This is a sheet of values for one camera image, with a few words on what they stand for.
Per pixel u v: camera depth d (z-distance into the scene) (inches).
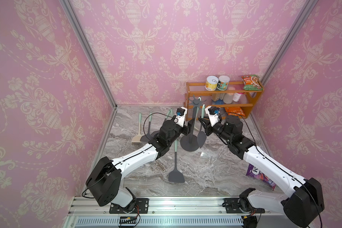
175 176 32.7
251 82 35.3
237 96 38.9
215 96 39.4
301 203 19.4
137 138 40.2
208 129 25.9
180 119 26.0
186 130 27.0
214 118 25.2
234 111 44.2
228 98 39.3
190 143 38.4
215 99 40.1
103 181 16.6
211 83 34.4
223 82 34.3
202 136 33.3
